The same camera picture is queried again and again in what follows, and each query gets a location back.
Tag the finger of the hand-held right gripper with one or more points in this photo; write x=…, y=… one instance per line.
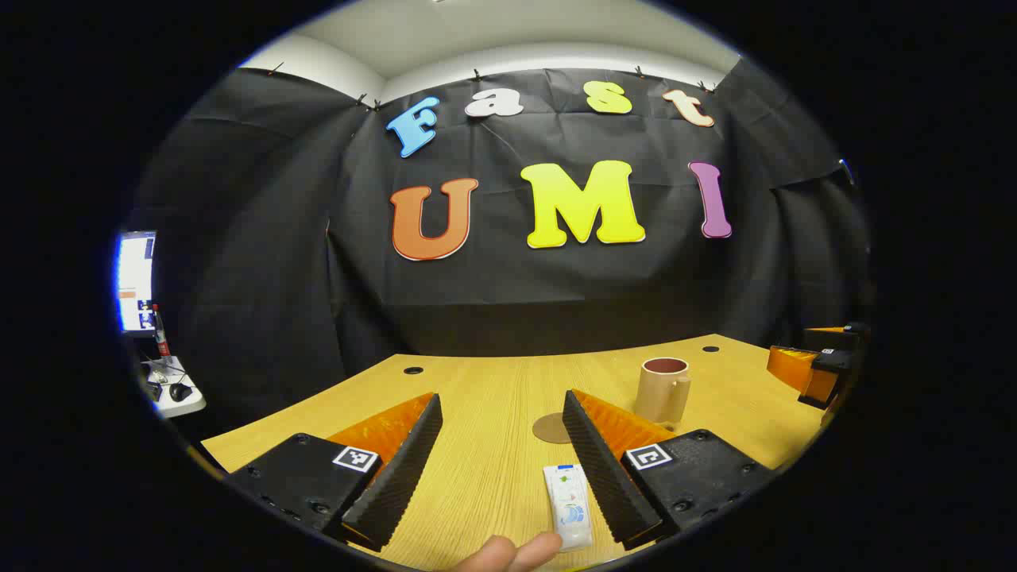
x=834, y=338
x=790, y=365

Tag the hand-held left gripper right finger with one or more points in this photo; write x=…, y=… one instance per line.
x=604, y=469

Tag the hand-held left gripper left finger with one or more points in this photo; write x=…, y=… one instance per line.
x=397, y=477

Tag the white toothpaste tube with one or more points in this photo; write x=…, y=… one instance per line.
x=568, y=508

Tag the round brown coaster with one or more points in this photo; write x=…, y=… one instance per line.
x=550, y=429

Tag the beige cup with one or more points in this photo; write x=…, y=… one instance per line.
x=655, y=397

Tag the wooden desktop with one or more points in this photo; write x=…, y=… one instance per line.
x=493, y=413

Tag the white side table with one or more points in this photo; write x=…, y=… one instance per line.
x=187, y=407

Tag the black computer mouse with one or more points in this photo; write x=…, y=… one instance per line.
x=180, y=392

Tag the black backdrop cloth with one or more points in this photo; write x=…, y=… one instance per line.
x=278, y=238

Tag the red bottle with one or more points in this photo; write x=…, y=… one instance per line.
x=161, y=338

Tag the computer monitor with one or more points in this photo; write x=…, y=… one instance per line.
x=135, y=278

